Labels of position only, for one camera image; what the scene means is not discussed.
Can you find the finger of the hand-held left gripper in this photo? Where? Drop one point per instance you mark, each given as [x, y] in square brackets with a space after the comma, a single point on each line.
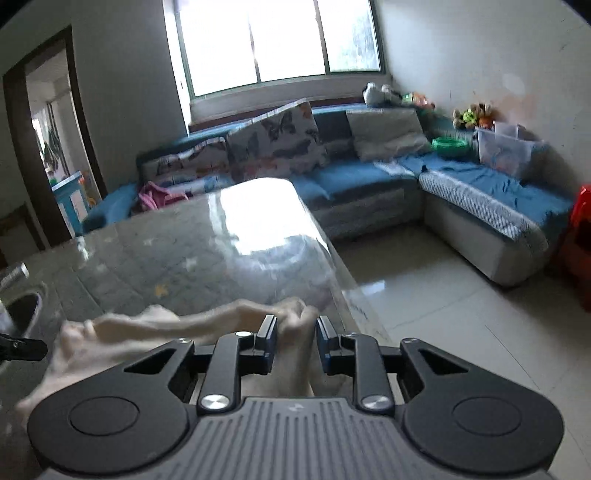
[23, 348]

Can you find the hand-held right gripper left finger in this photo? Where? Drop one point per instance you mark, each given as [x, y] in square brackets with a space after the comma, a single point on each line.
[268, 350]

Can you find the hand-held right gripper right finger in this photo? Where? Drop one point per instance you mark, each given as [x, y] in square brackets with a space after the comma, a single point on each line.
[325, 355]

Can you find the cream cloth garment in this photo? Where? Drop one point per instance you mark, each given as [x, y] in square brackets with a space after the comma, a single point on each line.
[161, 323]

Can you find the blue white small cabinet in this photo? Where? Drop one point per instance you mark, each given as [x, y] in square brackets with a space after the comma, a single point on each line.
[71, 203]

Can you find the blue corner sofa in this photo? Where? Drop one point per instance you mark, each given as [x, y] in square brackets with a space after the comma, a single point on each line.
[360, 184]

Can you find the pink cloth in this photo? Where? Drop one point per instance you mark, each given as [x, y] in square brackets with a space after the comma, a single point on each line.
[159, 196]

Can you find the long butterfly print cushion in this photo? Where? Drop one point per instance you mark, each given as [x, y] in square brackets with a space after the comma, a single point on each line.
[184, 166]

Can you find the square butterfly print cushion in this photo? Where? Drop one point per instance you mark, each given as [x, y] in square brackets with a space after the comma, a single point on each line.
[277, 143]

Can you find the grey cushion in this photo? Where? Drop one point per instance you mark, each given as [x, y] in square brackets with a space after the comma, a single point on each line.
[388, 134]

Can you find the green bowl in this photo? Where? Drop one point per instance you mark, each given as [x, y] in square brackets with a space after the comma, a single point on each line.
[450, 146]

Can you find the white plush toy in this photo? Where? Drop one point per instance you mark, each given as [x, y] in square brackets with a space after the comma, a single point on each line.
[376, 94]

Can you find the clear plastic storage box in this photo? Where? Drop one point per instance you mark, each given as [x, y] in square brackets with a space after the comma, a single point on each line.
[503, 150]

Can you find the red plastic stool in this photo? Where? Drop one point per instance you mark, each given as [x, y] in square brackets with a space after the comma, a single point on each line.
[577, 244]

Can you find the group of plush toys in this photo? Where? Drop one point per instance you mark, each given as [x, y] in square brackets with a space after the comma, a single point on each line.
[473, 115]

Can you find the window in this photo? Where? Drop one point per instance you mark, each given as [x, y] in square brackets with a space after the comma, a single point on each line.
[277, 41]

